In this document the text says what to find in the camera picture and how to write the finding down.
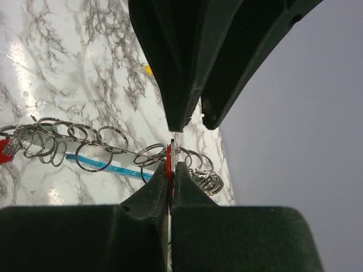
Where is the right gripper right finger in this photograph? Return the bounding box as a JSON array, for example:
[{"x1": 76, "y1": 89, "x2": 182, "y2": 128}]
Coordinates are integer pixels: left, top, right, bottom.
[{"x1": 171, "y1": 163, "x2": 323, "y2": 271}]

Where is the green key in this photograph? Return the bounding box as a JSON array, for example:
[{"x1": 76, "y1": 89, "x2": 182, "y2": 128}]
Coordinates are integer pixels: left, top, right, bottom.
[{"x1": 41, "y1": 124, "x2": 58, "y2": 134}]

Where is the small red key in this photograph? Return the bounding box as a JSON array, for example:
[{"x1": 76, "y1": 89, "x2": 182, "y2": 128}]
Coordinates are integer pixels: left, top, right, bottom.
[{"x1": 166, "y1": 139, "x2": 179, "y2": 215}]

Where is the blue key tag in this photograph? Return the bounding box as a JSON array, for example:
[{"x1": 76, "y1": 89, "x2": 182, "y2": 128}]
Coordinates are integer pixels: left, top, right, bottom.
[{"x1": 66, "y1": 154, "x2": 153, "y2": 181}]

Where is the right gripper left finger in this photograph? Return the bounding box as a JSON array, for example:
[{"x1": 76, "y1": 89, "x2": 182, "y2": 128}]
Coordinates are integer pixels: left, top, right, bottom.
[{"x1": 1, "y1": 163, "x2": 168, "y2": 271}]

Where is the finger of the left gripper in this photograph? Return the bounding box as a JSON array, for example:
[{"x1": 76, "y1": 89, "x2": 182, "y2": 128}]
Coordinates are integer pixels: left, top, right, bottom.
[
  {"x1": 201, "y1": 0, "x2": 320, "y2": 130},
  {"x1": 128, "y1": 1, "x2": 242, "y2": 132}
]

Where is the grey curved keyring holder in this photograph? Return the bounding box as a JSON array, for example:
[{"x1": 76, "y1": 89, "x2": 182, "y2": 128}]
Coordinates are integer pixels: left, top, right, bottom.
[{"x1": 0, "y1": 116, "x2": 225, "y2": 196}]

